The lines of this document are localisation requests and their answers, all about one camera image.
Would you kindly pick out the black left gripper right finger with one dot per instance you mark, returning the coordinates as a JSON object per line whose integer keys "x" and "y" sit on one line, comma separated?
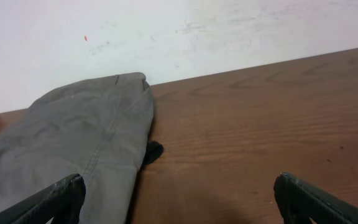
{"x": 299, "y": 202}

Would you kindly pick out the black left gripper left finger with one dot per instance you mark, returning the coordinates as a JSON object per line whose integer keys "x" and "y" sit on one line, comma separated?
{"x": 60, "y": 203}

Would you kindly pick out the khaki folded shorts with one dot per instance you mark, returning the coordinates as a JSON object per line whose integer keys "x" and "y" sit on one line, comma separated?
{"x": 97, "y": 128}

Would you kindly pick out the black garment under stack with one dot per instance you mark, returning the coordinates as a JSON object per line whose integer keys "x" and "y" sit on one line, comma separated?
{"x": 153, "y": 151}

